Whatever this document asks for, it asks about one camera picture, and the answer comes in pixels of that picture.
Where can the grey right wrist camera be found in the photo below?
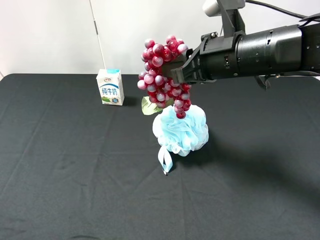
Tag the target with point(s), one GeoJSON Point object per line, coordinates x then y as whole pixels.
{"type": "Point", "coordinates": [232, 21]}

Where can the red artificial grape bunch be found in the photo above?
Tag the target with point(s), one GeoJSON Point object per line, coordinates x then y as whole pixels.
{"type": "Point", "coordinates": [161, 89]}

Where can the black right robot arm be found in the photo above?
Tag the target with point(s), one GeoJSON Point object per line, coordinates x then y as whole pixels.
{"type": "Point", "coordinates": [279, 52]}

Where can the light blue mesh bath loofah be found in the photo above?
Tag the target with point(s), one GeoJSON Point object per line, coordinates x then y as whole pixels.
{"type": "Point", "coordinates": [179, 136]}

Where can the black tablecloth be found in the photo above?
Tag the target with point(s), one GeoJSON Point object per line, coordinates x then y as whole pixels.
{"type": "Point", "coordinates": [72, 168]}

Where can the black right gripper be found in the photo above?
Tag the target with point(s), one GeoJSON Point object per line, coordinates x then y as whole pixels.
{"type": "Point", "coordinates": [215, 58]}

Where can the white blue milk carton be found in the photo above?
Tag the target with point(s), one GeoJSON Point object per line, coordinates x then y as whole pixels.
{"type": "Point", "coordinates": [110, 87]}

